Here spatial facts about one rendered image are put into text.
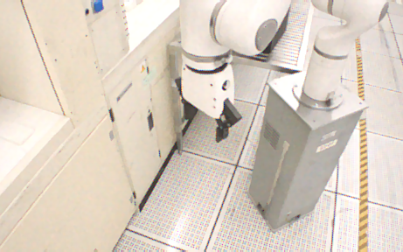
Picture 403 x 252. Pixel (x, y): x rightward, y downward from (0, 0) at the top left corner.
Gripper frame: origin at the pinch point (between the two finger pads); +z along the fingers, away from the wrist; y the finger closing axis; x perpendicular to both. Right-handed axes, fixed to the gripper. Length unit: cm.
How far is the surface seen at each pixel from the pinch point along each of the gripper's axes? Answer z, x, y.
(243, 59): 26, -58, 35
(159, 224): 101, -4, 37
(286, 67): 25, -66, 18
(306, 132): 30, -44, -6
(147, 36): 14, -30, 62
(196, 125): 101, -69, 76
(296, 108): 25, -46, 1
